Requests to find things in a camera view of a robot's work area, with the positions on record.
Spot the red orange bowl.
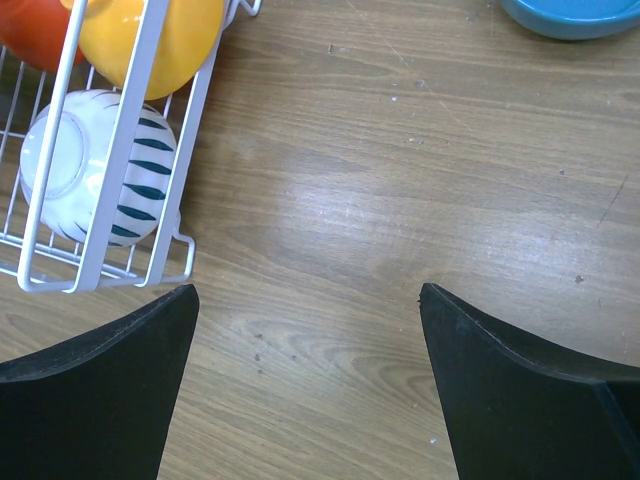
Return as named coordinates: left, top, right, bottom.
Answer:
left=1, top=0, right=70, bottom=73

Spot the yellow orange bowl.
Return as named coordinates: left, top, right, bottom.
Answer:
left=78, top=0, right=225, bottom=101

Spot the blue bowl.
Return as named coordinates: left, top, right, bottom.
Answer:
left=500, top=0, right=639, bottom=41

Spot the white black striped bowl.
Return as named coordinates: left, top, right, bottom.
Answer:
left=41, top=89, right=177, bottom=247

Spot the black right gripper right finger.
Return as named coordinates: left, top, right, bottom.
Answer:
left=419, top=283, right=639, bottom=479

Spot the white wire dish rack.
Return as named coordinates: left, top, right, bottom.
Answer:
left=1, top=1, right=261, bottom=293

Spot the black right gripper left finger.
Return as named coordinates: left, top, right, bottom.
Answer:
left=1, top=284, right=199, bottom=479

